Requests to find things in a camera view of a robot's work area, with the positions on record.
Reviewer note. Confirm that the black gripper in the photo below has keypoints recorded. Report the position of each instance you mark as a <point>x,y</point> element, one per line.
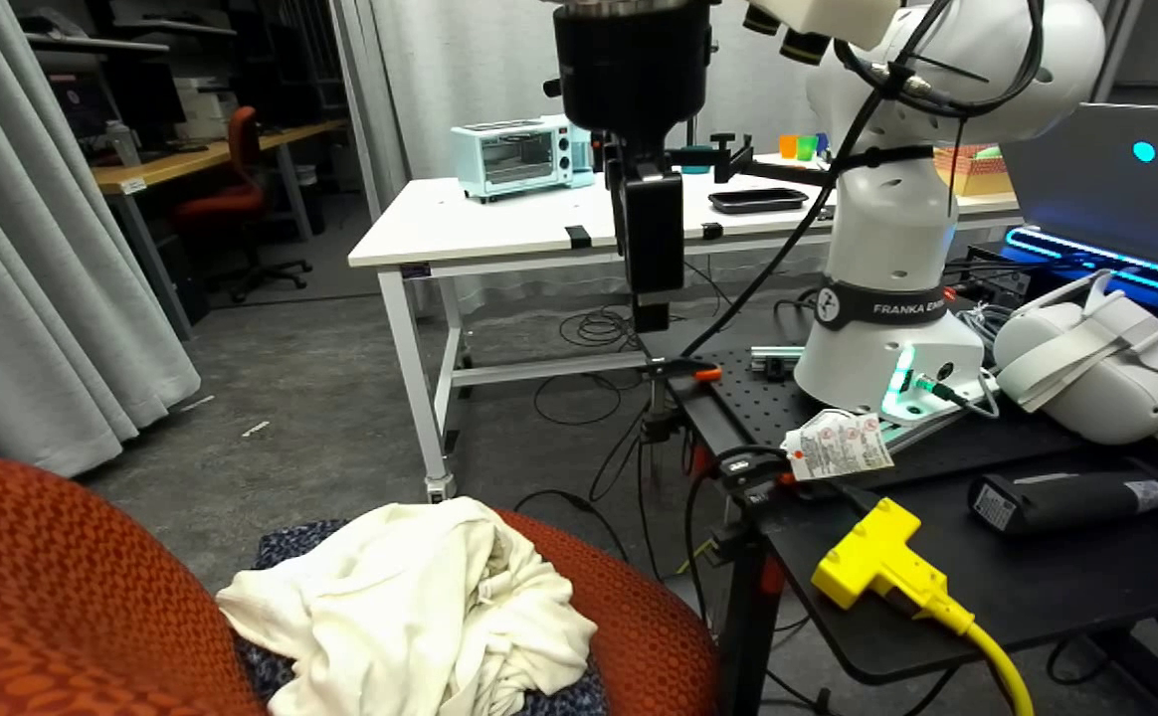
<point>629,60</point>

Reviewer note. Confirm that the white blanket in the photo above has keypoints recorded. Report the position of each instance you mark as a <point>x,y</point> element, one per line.
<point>402,600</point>

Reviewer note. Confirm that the red office chair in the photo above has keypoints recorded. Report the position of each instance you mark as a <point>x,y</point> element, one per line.
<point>226,202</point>

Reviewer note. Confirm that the orange upholstered chair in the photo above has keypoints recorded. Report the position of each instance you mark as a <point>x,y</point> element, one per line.
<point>45,583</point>

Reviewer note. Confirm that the small black table clip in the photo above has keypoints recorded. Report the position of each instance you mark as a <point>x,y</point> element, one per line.
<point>577,237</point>
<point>713,234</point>

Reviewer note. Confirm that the black flat phone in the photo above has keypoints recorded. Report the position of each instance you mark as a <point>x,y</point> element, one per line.
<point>758,202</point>

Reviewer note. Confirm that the white table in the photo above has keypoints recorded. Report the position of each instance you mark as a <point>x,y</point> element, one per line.
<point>512,223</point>

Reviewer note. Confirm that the orange toy block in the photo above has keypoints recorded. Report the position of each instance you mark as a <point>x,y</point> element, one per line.
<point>784,145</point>

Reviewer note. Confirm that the teal toy oven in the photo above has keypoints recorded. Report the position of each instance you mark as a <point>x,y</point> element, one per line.
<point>512,160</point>

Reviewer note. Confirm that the blue toy block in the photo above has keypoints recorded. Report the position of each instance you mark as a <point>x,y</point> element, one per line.
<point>821,145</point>

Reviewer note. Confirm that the black red table clamp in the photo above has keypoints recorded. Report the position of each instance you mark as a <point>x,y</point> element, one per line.
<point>750,475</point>

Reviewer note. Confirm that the white curtain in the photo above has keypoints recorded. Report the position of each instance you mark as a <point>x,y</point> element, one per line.
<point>470,55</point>

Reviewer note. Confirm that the white packet red print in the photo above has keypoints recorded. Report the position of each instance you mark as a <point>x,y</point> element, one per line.
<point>840,442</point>

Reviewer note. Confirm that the orange wooden box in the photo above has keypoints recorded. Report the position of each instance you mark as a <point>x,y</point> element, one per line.
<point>977,173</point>

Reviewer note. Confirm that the black electronics box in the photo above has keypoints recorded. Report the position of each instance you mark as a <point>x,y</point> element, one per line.
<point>995,282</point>

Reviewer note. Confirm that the white scrap on floor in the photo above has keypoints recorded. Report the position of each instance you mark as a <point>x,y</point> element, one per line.
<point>258,426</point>

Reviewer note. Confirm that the laptop with blue glow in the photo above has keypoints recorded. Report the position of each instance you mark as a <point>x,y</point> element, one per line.
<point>1108,183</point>

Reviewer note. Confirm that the white VR headset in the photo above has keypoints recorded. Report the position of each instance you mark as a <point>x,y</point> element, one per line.
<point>1095,380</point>

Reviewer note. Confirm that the wooden desk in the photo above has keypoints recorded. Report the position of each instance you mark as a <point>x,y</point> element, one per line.
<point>182,166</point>

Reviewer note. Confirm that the black handheld device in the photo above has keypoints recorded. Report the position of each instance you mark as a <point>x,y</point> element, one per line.
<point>1067,504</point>

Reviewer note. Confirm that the black robot table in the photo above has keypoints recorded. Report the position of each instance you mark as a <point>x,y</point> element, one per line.
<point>1067,583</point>

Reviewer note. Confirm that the dark storage shelf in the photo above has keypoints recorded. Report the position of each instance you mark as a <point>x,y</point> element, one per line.
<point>114,67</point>

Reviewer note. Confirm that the grey curtain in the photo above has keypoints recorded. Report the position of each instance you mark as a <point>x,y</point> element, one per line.
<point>32,263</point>

